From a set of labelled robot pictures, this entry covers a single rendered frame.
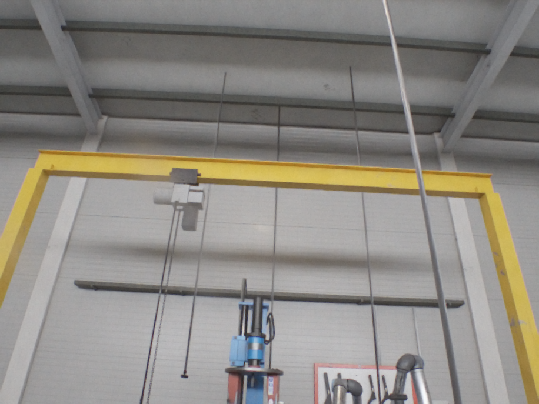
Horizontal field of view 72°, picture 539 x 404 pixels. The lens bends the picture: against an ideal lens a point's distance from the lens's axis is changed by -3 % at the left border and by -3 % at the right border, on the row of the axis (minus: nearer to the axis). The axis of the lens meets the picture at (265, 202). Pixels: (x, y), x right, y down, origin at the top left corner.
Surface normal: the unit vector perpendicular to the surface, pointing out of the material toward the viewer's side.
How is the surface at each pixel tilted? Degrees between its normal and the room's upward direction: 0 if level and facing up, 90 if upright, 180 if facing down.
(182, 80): 173
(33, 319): 90
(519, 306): 90
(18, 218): 90
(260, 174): 90
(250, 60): 173
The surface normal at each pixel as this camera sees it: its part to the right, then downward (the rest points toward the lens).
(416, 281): 0.03, -0.49
